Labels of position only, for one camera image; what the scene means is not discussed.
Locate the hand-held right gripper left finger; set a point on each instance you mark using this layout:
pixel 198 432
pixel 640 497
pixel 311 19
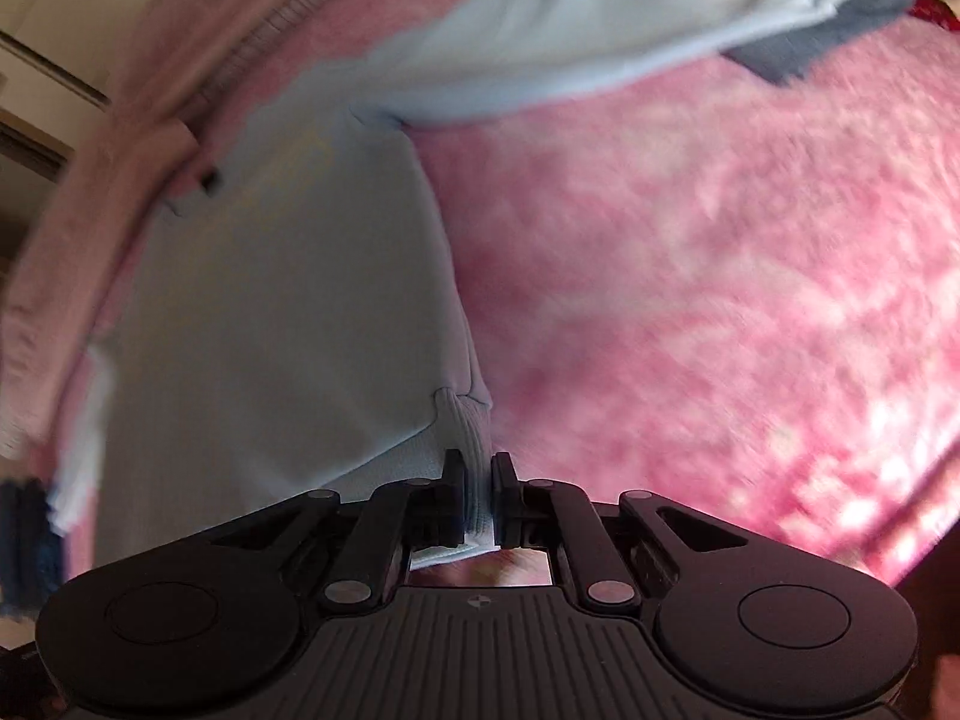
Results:
pixel 454 502

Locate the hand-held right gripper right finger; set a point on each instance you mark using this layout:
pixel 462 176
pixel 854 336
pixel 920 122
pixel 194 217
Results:
pixel 504 502

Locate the light blue sweatshirt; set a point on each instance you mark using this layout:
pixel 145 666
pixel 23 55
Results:
pixel 285 315

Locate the pink floral blanket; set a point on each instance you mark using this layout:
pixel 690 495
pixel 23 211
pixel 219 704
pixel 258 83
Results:
pixel 675 277

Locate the folded dark blue garment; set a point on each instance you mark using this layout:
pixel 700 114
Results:
pixel 30 547

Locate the light pink quilt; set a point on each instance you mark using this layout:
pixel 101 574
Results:
pixel 112 187

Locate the grey-blue garment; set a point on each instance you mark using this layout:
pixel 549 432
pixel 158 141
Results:
pixel 825 37

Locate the red garment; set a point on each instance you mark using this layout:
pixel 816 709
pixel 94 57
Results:
pixel 934 15

